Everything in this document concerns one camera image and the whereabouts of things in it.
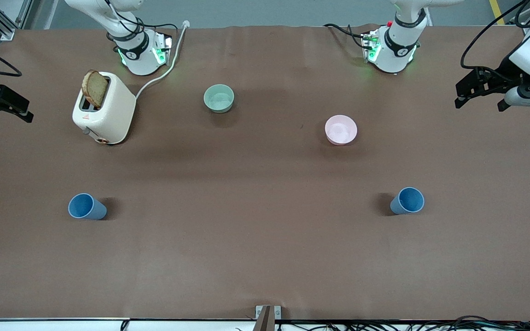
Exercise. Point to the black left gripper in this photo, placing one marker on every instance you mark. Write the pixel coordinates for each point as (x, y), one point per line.
(503, 74)

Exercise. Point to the blue plastic cup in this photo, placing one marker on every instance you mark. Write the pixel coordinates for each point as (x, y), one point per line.
(85, 207)
(407, 201)

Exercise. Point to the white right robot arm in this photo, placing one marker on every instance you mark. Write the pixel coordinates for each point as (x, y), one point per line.
(138, 50)

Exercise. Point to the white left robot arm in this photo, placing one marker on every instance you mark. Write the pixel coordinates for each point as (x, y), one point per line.
(398, 43)

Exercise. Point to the brown bread slice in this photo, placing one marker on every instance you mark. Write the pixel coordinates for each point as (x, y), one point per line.
(95, 88)

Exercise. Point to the cream white toaster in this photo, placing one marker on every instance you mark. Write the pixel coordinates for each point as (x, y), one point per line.
(108, 112)

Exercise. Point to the pink bowl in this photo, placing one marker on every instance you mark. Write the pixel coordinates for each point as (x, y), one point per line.
(341, 129)

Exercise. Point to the green bowl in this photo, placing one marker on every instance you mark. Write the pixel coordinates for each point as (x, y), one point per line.
(219, 99)

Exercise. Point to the brown table cover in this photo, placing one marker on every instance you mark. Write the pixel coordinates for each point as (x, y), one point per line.
(265, 248)

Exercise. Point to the metal bracket with pole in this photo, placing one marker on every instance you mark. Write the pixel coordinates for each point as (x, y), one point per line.
(267, 318)

